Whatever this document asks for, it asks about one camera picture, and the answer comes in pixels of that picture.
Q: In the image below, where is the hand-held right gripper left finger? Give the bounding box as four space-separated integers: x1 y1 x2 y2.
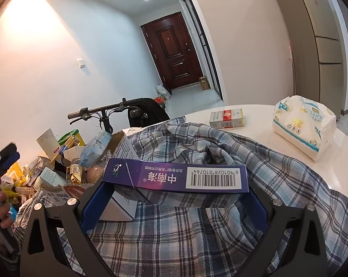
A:
20 179 117 277

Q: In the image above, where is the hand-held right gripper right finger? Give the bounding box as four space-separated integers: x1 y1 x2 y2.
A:
237 176 328 277

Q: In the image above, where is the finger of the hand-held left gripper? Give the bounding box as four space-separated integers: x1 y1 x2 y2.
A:
0 143 21 176

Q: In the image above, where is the bun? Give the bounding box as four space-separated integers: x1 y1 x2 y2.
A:
86 164 105 183

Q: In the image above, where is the cardboard box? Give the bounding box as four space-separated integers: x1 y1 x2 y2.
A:
37 131 125 208

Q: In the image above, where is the cream small box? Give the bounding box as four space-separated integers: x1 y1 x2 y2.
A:
63 146 86 162

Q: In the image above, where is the purple barcode box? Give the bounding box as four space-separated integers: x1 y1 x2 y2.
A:
101 158 249 209

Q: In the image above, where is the person's left hand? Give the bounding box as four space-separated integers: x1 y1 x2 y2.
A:
0 175 14 228

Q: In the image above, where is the yellow packet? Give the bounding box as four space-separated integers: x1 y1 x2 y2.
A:
5 162 26 185

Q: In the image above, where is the pile of small packets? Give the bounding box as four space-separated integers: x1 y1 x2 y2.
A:
0 156 48 226

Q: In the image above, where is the pale green box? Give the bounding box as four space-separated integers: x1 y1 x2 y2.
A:
41 167 65 188

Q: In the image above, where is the light blue wipes pack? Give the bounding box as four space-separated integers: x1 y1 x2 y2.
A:
80 131 112 168

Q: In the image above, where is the yellow green-lidded container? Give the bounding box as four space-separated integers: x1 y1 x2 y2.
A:
58 131 85 148

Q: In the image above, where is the blue plaid shirt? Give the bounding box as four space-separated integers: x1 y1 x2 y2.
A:
12 116 348 277

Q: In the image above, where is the black bicycle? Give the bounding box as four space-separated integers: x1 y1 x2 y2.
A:
67 98 151 135

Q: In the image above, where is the white tissue pack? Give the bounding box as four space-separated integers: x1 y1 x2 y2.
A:
272 95 336 162

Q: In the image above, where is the red and white cigarette pack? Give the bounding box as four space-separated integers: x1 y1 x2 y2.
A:
209 108 245 129

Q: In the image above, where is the black bag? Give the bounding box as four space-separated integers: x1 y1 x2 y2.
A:
128 97 170 128

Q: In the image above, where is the white shopping bag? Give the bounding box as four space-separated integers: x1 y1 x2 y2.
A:
154 84 172 101

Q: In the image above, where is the black-framed glass sliding door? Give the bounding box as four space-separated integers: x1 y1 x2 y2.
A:
180 0 224 101

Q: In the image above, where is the brown door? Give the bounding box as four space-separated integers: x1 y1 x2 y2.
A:
141 12 204 90

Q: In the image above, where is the beige refrigerator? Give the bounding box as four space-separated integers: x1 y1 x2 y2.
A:
291 0 348 113

